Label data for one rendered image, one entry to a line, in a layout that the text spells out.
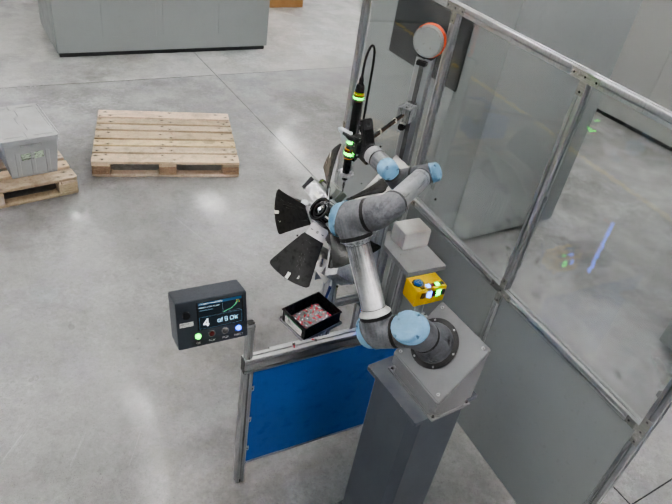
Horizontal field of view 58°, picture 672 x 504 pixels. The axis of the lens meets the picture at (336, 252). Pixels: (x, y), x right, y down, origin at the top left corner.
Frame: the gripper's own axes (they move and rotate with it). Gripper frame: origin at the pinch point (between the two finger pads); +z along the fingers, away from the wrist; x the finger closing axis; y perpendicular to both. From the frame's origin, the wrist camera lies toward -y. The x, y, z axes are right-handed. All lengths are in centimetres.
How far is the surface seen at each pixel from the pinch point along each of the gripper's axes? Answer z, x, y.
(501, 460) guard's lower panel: -86, 70, 150
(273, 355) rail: -41, -43, 81
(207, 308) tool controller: -43, -72, 44
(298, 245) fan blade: 3, -15, 60
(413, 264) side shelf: -4, 50, 80
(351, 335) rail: -41, -6, 80
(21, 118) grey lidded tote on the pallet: 283, -121, 118
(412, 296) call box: -42, 21, 64
